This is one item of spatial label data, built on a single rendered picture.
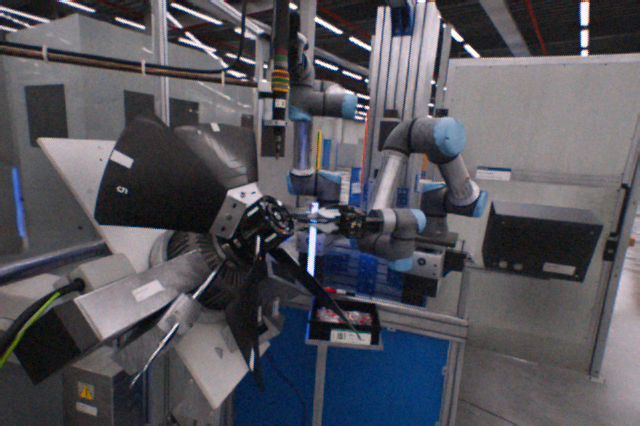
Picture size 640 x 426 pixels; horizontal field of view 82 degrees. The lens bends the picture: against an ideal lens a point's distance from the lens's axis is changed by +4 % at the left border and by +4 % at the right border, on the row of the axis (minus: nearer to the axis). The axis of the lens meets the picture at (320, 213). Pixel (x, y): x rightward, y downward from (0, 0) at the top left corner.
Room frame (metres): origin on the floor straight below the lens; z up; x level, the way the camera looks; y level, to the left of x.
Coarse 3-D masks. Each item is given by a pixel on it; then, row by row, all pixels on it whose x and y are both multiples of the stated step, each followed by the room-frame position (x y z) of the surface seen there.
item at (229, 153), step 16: (176, 128) 0.95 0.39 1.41; (192, 128) 0.97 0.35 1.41; (208, 128) 0.99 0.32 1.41; (224, 128) 1.02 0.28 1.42; (240, 128) 1.05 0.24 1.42; (192, 144) 0.94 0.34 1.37; (208, 144) 0.95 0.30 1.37; (224, 144) 0.97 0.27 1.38; (240, 144) 0.99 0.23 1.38; (208, 160) 0.92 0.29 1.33; (224, 160) 0.93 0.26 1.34; (240, 160) 0.94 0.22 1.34; (256, 160) 0.96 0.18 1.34; (224, 176) 0.90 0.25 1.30; (240, 176) 0.91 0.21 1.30; (256, 176) 0.92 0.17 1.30
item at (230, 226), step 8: (224, 200) 0.76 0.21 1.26; (232, 200) 0.77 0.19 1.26; (224, 208) 0.76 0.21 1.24; (232, 208) 0.77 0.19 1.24; (240, 208) 0.79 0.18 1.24; (224, 216) 0.76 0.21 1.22; (232, 216) 0.78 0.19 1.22; (240, 216) 0.79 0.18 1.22; (216, 224) 0.75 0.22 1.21; (224, 224) 0.76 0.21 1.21; (232, 224) 0.78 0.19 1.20; (216, 232) 0.75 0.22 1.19; (224, 232) 0.76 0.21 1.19; (232, 232) 0.78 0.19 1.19
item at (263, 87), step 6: (258, 84) 0.89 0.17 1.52; (264, 84) 0.90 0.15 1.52; (270, 84) 0.90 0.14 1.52; (258, 90) 0.89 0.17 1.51; (264, 90) 0.90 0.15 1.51; (270, 90) 0.90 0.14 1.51; (258, 96) 0.92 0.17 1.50; (264, 96) 0.89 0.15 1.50; (270, 96) 0.90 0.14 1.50; (264, 102) 0.90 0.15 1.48; (270, 102) 0.90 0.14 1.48; (264, 108) 0.90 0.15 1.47; (270, 108) 0.90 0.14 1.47; (264, 114) 0.90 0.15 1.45; (270, 114) 0.90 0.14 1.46; (270, 120) 0.89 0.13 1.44; (276, 120) 0.89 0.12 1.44; (288, 126) 0.90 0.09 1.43
